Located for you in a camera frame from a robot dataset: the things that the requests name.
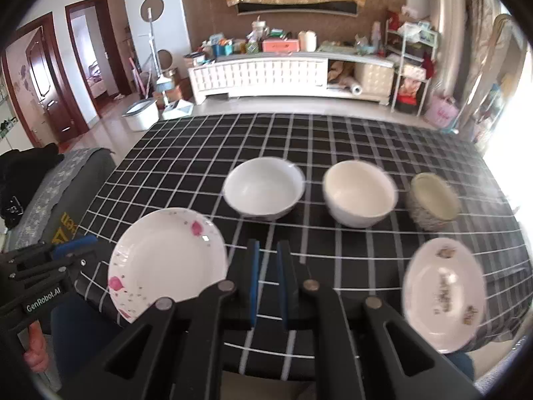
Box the brown wooden door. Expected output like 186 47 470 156
25 27 78 144

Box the pink box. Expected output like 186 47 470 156
262 38 301 53

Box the silver curtain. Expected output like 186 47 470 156
433 0 496 105

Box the white TV cabinet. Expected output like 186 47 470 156
187 52 396 107

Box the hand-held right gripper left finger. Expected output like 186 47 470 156
62 239 261 400

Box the person's left leg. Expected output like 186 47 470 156
51 296 126 384

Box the small patterned bowl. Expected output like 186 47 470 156
406 172 461 232

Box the black white checked tablecloth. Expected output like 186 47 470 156
75 112 533 384

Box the cartoon print white plate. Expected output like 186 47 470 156
402 237 488 354

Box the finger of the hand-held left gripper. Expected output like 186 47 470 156
6 235 97 266
9 251 98 287

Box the pink bag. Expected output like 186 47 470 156
424 94 459 129

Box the black cloth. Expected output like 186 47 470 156
0 144 65 230

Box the black television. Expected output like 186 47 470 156
237 0 359 17

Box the plain cream bowl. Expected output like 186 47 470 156
322 160 398 229

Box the white shelf rack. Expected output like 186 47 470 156
385 19 440 117

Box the person's left hand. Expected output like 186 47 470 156
23 324 53 373

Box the silver rimmed white bowl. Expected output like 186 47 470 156
222 157 306 221

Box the person's leg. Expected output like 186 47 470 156
447 352 475 382
51 296 126 384

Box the white garment steamer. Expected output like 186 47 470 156
146 8 176 109

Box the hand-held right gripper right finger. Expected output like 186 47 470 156
277 240 486 400

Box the grey sofa cover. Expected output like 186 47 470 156
12 147 117 255

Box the person's right leg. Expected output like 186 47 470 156
447 352 475 382

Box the pink flower white plate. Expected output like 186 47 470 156
107 207 229 325

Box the white flat box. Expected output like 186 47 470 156
162 100 194 121

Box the white plastic bin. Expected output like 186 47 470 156
122 100 160 132

